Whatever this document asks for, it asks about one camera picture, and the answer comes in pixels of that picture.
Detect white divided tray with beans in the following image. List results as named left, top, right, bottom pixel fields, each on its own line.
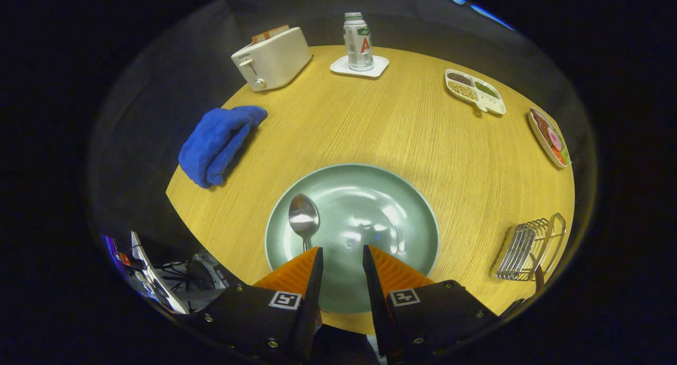
left=445, top=69, right=507, bottom=115

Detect metal wire basket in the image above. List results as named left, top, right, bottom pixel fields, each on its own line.
left=489, top=213, right=567, bottom=281

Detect white square coaster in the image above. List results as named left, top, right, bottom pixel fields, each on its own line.
left=330, top=55, right=390, bottom=78

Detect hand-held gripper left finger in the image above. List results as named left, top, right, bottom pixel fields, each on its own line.
left=185, top=246, right=324, bottom=363

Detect toast slice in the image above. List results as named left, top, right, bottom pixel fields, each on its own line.
left=251, top=25, right=290, bottom=44

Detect blue cloth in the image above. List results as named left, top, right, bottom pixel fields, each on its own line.
left=178, top=105, right=268, bottom=189

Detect tangle of black cables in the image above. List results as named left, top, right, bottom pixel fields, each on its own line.
left=158, top=250, right=229, bottom=302

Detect spoon with brown handle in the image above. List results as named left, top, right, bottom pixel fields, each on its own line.
left=288, top=194, right=321, bottom=253

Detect white plate with food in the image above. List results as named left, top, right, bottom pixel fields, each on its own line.
left=528, top=107, right=572, bottom=169

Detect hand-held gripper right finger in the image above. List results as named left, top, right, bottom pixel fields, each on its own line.
left=362, top=244, right=500, bottom=364

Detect white drink bottle red label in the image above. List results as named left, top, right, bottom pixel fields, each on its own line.
left=343, top=12, right=374, bottom=72

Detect white toaster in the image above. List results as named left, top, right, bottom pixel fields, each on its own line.
left=231, top=26, right=313, bottom=93

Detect pale green plate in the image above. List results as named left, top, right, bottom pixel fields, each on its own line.
left=264, top=163, right=441, bottom=314

